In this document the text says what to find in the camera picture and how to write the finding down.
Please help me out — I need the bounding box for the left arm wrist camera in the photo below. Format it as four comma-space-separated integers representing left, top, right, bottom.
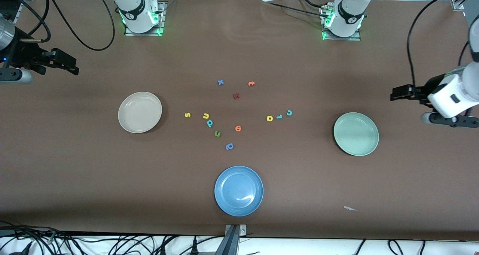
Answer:
422, 112, 479, 128

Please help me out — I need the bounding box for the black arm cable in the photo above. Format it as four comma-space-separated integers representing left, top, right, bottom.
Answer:
407, 0, 479, 89
15, 0, 115, 52

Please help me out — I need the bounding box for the pale green plate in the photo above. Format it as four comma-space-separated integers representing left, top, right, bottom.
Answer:
333, 112, 379, 157

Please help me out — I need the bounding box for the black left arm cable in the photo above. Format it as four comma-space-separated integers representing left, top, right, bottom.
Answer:
407, 0, 479, 89

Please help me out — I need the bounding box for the grey metal camera bracket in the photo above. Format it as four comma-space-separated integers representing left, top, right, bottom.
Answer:
214, 224, 247, 255

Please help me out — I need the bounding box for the blue plate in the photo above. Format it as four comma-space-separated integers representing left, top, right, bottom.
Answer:
214, 166, 264, 217

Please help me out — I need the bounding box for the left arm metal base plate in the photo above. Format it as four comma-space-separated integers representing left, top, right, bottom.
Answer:
322, 6, 362, 41

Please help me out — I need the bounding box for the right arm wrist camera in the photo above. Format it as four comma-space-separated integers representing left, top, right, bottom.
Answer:
0, 69, 33, 84

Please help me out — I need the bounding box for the beige brown plate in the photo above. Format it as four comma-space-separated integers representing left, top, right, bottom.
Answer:
118, 91, 163, 134

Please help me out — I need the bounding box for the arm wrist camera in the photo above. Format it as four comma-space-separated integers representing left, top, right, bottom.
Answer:
422, 112, 479, 128
0, 69, 33, 84

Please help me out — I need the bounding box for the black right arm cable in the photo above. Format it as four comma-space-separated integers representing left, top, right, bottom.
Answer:
15, 0, 115, 52

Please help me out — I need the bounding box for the black base power cable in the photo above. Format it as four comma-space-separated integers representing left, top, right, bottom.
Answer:
268, 0, 333, 19

